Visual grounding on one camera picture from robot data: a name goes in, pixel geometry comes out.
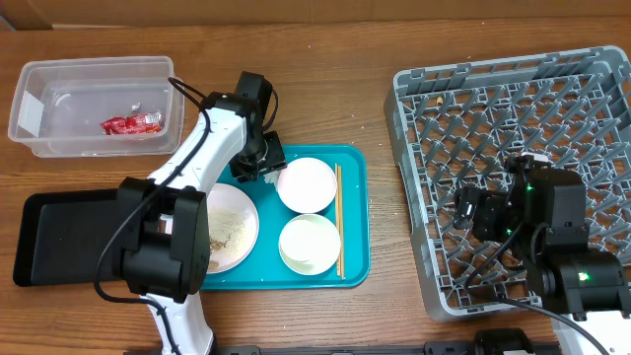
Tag white tissue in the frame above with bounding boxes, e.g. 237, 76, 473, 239
263, 171, 280, 185

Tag white paper cup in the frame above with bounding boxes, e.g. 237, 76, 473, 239
276, 158, 337, 214

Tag wooden chopstick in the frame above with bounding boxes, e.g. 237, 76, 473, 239
338, 165, 345, 280
334, 164, 341, 278

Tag white bowl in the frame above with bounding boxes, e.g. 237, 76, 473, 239
278, 214, 340, 276

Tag red snack wrapper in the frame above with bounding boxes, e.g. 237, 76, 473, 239
101, 112, 163, 135

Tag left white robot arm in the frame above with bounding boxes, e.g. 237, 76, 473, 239
94, 72, 287, 354

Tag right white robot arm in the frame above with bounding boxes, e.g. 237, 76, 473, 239
453, 153, 630, 354

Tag grey dishwasher rack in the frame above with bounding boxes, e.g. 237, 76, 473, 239
384, 45, 630, 321

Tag pink plate with food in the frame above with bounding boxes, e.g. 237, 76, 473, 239
207, 183, 259, 274

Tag teal serving tray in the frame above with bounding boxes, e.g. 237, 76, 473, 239
201, 145, 371, 291

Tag clear plastic bin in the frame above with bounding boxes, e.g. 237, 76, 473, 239
7, 56, 184, 158

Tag black tray bin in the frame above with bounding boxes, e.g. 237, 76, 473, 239
13, 189, 120, 287

